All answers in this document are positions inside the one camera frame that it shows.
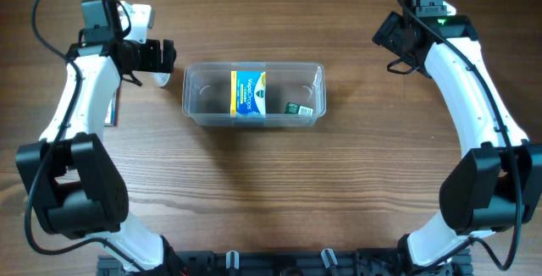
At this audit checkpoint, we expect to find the small dark green box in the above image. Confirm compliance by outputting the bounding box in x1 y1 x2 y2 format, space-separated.
285 102 314 116

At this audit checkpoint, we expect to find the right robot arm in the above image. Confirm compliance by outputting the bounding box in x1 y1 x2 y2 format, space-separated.
373 12 541 275

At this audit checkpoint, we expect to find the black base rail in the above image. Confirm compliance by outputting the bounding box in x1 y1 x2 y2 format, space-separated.
96 248 474 276

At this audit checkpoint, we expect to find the blue yellow VapoDrops box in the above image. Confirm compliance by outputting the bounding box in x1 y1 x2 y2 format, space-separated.
230 70 267 117

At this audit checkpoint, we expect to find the right black cable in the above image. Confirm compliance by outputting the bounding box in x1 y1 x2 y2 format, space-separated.
385 0 524 272

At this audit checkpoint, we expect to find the white green medicine box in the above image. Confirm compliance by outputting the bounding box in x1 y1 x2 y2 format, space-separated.
104 92 118 126

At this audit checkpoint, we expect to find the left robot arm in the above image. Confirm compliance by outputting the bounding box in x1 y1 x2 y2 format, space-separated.
15 39 189 275

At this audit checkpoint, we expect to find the clear plastic container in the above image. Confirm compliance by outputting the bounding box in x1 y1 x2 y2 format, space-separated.
183 62 326 128

